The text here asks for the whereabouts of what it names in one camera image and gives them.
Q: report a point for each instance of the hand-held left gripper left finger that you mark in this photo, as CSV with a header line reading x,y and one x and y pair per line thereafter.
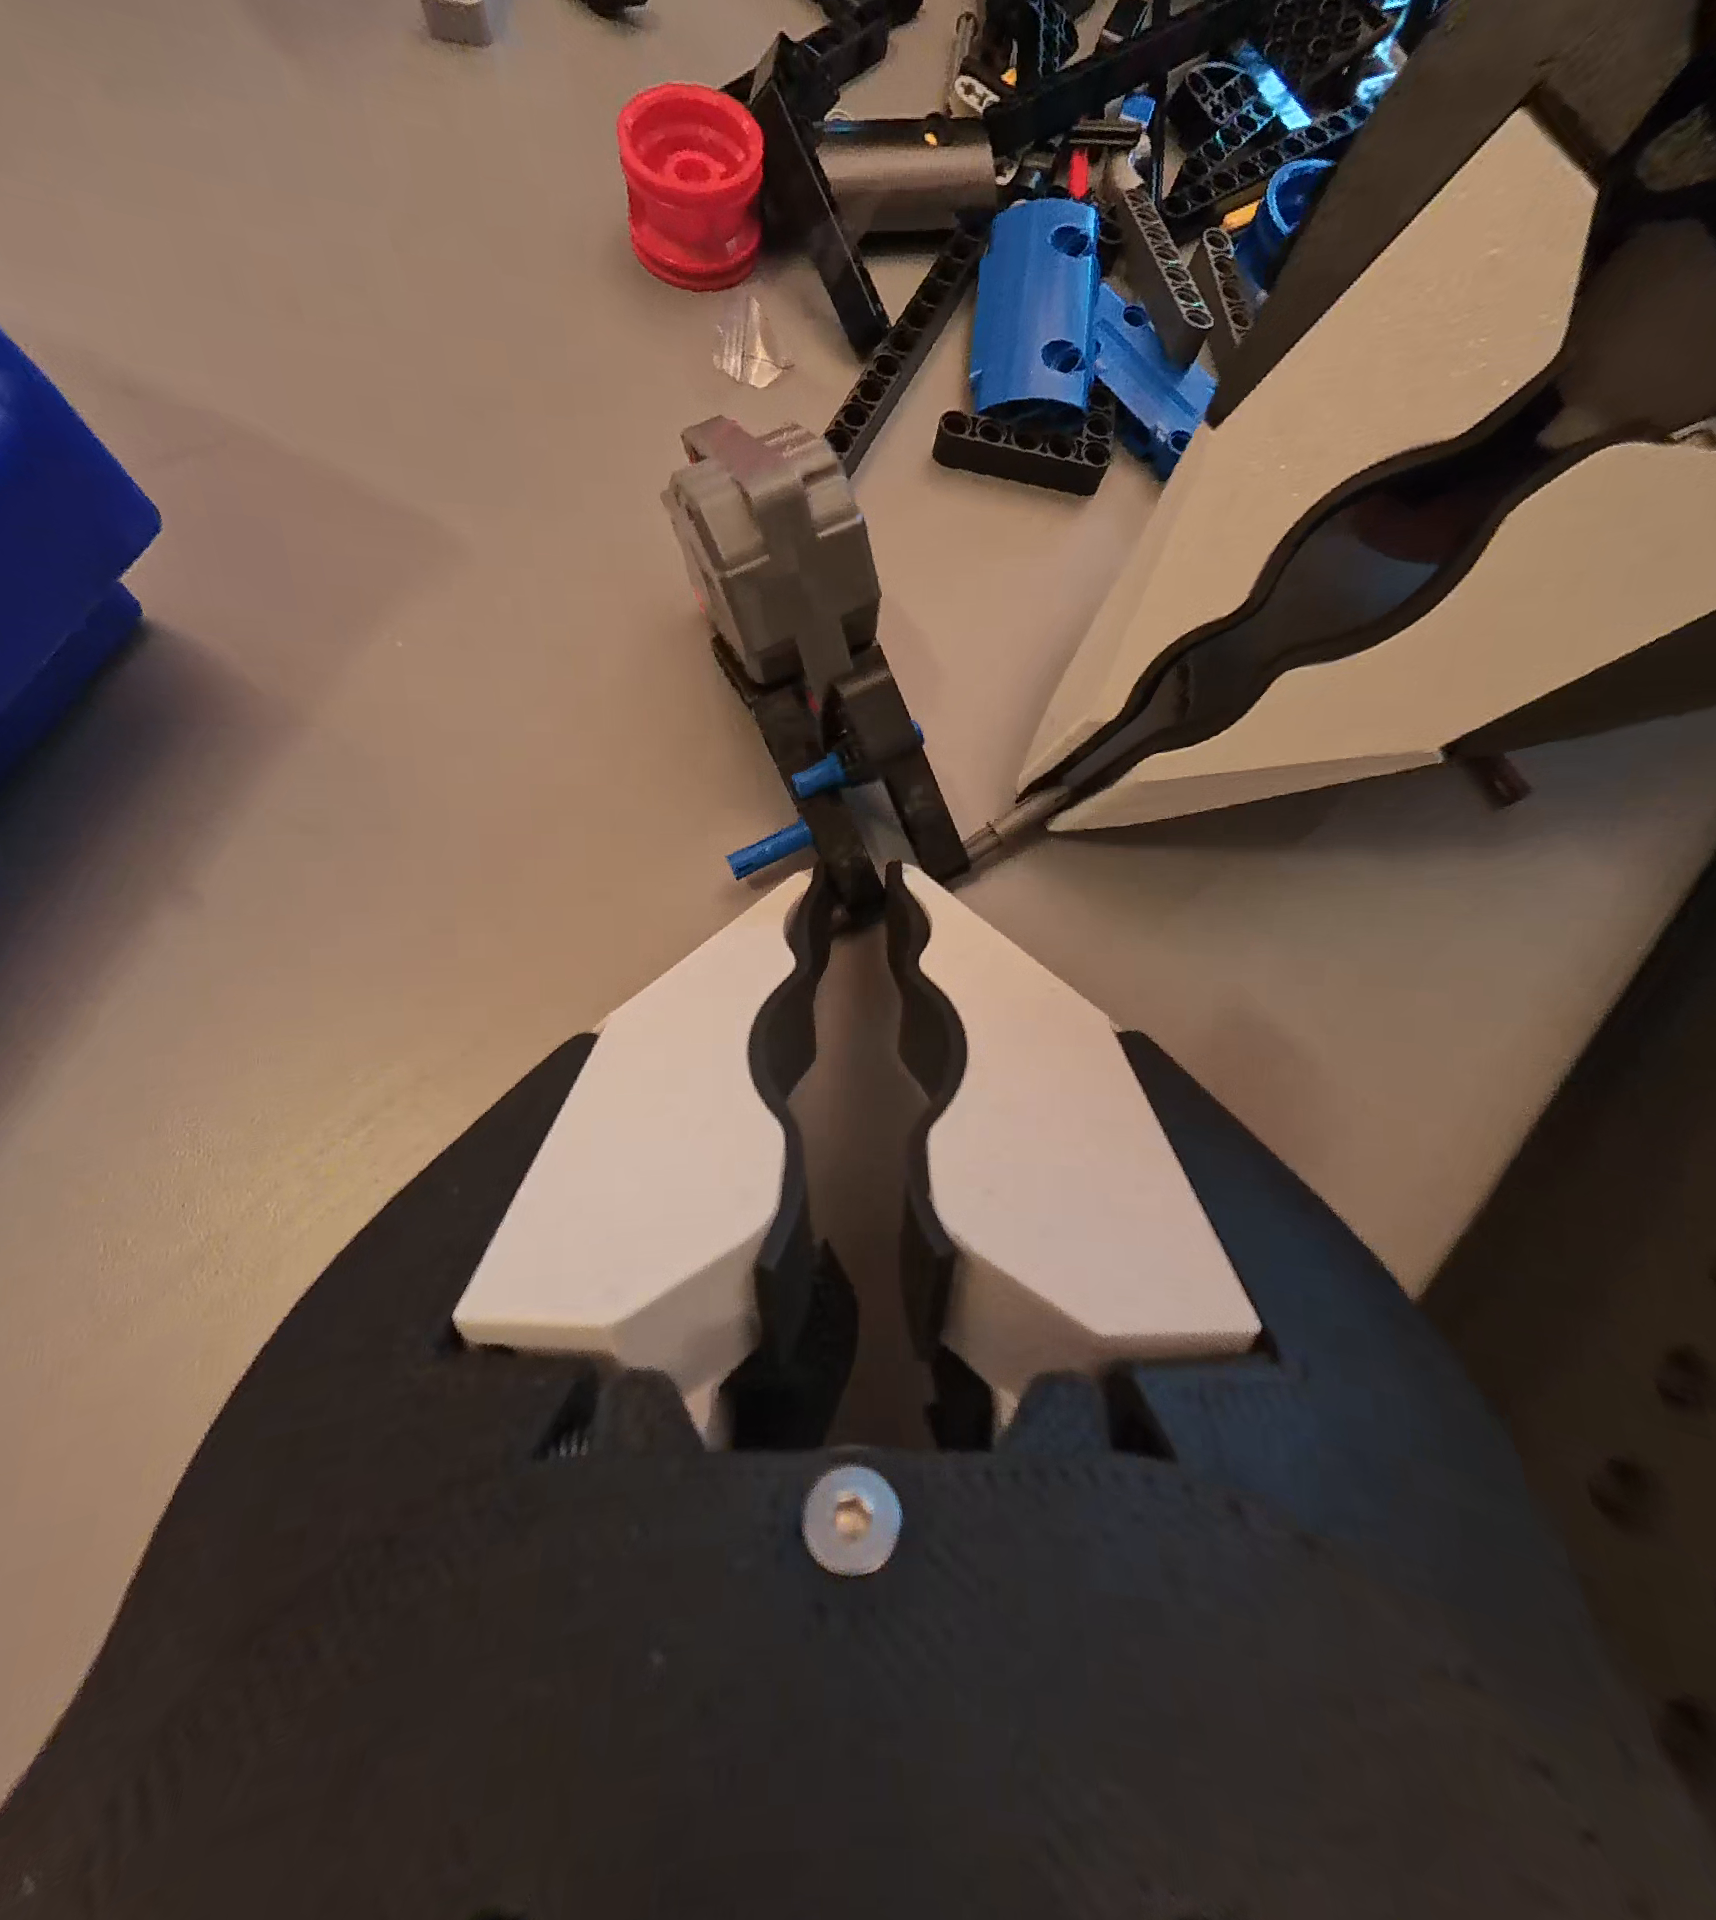
x,y
633,1201

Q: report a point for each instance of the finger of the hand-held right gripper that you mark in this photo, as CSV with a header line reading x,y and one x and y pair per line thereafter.
x,y
1368,344
1548,600

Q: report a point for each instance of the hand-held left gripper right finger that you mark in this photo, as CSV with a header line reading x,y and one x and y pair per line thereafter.
x,y
1083,1201

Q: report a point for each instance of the blue angled shell panel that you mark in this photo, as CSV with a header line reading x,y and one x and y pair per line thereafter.
x,y
1158,391

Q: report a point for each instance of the long blue pin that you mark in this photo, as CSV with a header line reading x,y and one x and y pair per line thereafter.
x,y
769,855

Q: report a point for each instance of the dark grey axle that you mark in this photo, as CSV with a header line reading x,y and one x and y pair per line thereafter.
x,y
1016,822

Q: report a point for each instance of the blue axle pin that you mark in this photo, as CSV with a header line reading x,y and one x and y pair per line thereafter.
x,y
821,777

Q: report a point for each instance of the black beam chassis assembly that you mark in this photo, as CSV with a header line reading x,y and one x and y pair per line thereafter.
x,y
813,194

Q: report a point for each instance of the grey pull-back motor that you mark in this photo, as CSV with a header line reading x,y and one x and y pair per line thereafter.
x,y
777,540

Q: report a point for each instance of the grey desk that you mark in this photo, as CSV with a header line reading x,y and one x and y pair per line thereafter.
x,y
349,750

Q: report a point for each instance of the blue wheel hub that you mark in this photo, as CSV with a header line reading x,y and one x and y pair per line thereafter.
x,y
1278,218

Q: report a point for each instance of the brown axle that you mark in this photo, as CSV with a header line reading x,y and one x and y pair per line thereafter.
x,y
1507,777

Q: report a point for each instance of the pile of loose building parts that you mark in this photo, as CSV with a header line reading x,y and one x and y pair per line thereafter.
x,y
1218,120

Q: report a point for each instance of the red axle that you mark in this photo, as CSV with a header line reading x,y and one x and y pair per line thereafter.
x,y
1083,173

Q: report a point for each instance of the blue curved shell panel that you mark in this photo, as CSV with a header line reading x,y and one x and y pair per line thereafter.
x,y
1034,309

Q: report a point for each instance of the black flat beam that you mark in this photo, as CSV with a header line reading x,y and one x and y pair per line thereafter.
x,y
1023,446

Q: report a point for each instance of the long black beam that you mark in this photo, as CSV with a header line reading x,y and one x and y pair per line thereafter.
x,y
896,353

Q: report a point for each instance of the black curved shell panel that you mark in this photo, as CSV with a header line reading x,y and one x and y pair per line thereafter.
x,y
902,173

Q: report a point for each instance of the dark perforated panel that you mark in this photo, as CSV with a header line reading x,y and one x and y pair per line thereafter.
x,y
1669,1351

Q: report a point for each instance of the small clear plastic piece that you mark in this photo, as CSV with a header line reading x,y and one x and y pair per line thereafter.
x,y
753,344

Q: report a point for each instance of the red wheel hub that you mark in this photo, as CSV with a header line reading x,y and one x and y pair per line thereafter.
x,y
690,180

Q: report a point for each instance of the blue plastic bin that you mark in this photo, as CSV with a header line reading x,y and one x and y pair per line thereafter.
x,y
3,524

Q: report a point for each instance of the light grey short beam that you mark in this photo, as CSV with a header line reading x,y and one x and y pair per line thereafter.
x,y
460,19

